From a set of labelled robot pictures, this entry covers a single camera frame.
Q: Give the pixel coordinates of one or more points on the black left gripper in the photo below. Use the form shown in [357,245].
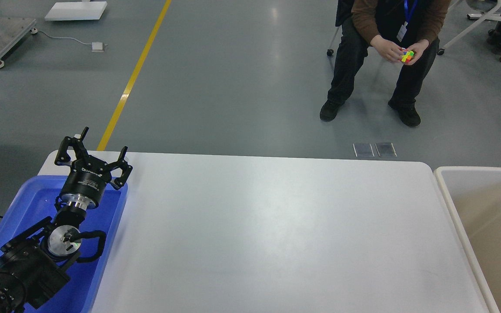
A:
[83,181]

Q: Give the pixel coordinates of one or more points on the colourful rubik's cube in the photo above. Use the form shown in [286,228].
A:
[407,56]

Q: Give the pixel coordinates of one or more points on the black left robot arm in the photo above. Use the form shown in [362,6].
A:
[34,264]

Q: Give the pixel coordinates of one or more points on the person's left hand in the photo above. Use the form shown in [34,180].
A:
[418,48]

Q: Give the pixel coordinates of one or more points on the person's right hand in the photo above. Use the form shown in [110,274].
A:
[388,50]

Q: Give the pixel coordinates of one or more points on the beige plastic bin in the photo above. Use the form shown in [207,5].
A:
[473,197]

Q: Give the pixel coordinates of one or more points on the white flat board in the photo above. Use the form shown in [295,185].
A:
[77,10]

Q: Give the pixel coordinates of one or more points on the right floor metal plate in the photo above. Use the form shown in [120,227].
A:
[386,150]

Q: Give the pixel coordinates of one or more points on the floor metal plate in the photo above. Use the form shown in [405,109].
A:
[363,150]
[386,150]

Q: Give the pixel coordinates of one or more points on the metal wheeled platform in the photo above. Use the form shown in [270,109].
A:
[2,34]

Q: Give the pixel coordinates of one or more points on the left floor metal plate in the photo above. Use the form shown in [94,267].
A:
[363,150]

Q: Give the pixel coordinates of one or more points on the seated person in black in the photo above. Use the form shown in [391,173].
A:
[403,22]

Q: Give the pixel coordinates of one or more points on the person's chair leg with caster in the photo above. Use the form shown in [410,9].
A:
[330,51]

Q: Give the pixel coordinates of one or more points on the white power adapter with cable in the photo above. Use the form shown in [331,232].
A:
[94,46]

